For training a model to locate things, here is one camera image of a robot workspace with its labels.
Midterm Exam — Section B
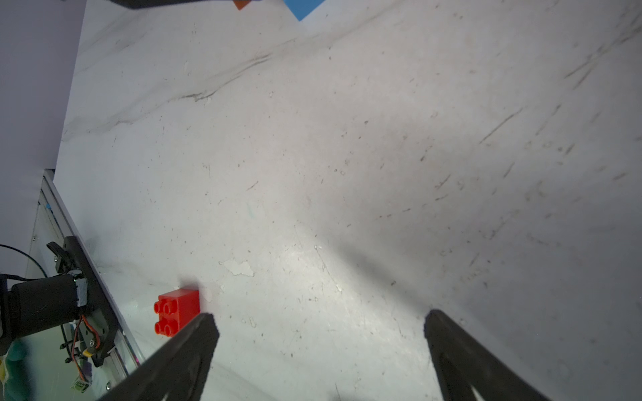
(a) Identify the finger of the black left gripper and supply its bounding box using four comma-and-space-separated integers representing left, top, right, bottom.
110, 0, 203, 9

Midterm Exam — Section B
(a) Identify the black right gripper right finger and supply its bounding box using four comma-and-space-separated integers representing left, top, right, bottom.
424, 309, 547, 400

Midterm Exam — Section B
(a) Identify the blue lego brick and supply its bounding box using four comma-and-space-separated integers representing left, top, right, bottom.
284, 0, 324, 21

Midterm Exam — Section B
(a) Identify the red lego brick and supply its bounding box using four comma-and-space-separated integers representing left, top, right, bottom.
154, 288, 201, 338

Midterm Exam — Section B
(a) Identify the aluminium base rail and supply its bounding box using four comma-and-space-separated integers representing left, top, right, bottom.
26, 170, 143, 400

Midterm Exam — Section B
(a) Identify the orange lego brick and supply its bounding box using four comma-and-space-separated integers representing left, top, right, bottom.
232, 0, 252, 10

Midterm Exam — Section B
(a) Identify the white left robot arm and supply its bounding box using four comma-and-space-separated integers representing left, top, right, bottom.
1, 169, 220, 370

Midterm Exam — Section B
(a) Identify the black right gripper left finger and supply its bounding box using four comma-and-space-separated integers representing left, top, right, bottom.
101, 313, 220, 401

